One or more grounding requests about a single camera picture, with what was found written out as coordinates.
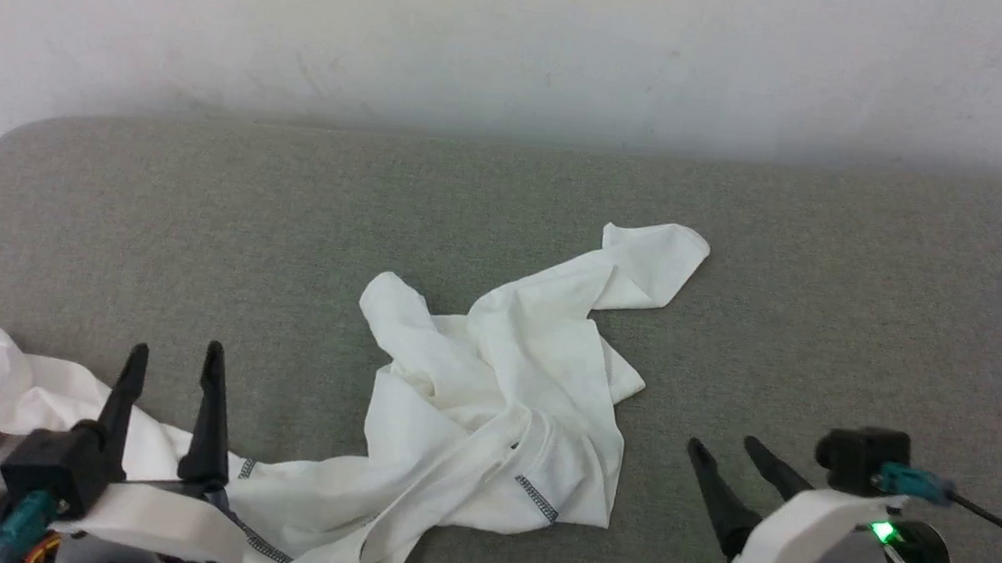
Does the white shirt with grey stitching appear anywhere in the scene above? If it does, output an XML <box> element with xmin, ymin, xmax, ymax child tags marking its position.
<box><xmin>0</xmin><ymin>165</ymin><xmax>713</xmax><ymax>563</ymax></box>

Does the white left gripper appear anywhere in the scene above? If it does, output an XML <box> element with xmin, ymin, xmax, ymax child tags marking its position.
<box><xmin>50</xmin><ymin>328</ymin><xmax>266</xmax><ymax>563</ymax></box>

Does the teal left camera cable connector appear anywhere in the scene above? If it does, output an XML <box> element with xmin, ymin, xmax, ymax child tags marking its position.
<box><xmin>0</xmin><ymin>487</ymin><xmax>62</xmax><ymax>554</ymax></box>

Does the black cable with teal connector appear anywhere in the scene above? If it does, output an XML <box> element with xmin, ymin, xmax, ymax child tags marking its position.
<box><xmin>868</xmin><ymin>461</ymin><xmax>1002</xmax><ymax>549</ymax></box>

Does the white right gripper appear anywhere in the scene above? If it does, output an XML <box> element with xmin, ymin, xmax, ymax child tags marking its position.
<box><xmin>678</xmin><ymin>430</ymin><xmax>913</xmax><ymax>563</ymax></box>

